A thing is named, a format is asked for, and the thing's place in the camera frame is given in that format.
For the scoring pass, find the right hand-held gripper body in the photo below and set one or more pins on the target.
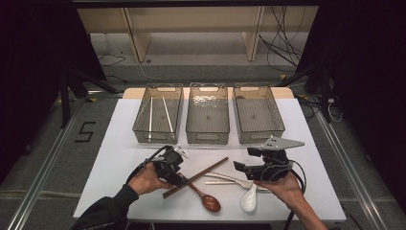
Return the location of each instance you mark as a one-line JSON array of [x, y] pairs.
[[274, 169]]

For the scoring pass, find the aluminium floor rail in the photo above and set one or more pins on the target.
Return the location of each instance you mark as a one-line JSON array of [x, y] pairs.
[[351, 172], [41, 179]]

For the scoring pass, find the person's left hand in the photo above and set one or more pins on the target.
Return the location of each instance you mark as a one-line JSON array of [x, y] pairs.
[[146, 182]]

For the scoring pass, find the person's right hand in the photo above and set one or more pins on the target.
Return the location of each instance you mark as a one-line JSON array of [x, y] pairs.
[[284, 191]]

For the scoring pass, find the white table sheet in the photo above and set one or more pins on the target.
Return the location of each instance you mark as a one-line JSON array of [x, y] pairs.
[[319, 198]]

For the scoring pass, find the black curtain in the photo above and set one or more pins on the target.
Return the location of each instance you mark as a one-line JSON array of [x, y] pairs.
[[367, 64], [32, 64]]

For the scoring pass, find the brown wooden chopstick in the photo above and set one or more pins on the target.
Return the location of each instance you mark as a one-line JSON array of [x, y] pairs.
[[208, 171], [207, 168]]

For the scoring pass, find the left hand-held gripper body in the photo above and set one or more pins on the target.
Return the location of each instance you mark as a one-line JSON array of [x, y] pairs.
[[167, 163]]

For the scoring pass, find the white ceramic spoon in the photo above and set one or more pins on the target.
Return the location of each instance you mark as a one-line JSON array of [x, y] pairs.
[[248, 201]]

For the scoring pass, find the black metal stand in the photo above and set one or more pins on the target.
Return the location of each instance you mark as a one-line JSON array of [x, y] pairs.
[[325, 96], [64, 102]]

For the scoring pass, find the brown wooden spoon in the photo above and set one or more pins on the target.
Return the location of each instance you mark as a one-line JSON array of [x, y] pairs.
[[210, 203]]

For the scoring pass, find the beige wooden furniture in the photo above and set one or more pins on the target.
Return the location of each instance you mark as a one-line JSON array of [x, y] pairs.
[[191, 19]]

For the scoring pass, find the smoky transparent plastic bin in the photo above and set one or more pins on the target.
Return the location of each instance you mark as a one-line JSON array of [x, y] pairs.
[[207, 138], [156, 137], [255, 137]]

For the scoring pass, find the white chopstick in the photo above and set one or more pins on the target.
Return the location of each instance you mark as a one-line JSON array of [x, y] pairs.
[[150, 115], [168, 116]]

